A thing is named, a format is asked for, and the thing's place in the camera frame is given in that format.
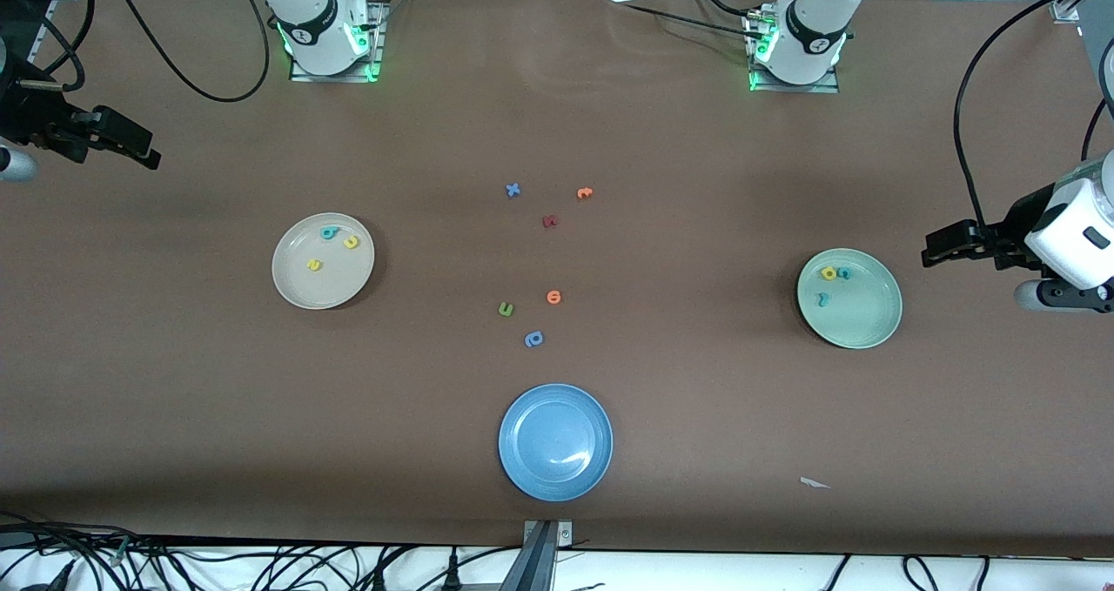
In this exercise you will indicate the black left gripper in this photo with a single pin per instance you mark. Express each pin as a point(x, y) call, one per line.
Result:
point(1015, 224)

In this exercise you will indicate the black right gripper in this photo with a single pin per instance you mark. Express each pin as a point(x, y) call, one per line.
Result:
point(33, 114)

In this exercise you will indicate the teal foam letter b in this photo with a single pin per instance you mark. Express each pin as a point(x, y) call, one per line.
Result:
point(328, 233)

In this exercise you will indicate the pale green round plate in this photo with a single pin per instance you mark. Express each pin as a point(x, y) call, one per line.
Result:
point(862, 317)

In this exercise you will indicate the beige brown round plate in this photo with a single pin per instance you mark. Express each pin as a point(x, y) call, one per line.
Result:
point(335, 282)

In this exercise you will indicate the white paper scrap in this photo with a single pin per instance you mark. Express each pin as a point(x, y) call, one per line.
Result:
point(812, 483)

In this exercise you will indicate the blue foam letter a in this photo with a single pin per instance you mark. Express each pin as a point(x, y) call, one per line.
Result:
point(533, 340)

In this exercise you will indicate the blue round plate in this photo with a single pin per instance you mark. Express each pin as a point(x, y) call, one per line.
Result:
point(555, 443)

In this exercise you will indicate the black power plug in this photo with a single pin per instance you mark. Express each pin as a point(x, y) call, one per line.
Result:
point(452, 572)

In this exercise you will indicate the grey metal table bracket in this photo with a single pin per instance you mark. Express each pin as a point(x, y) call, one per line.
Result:
point(544, 543)

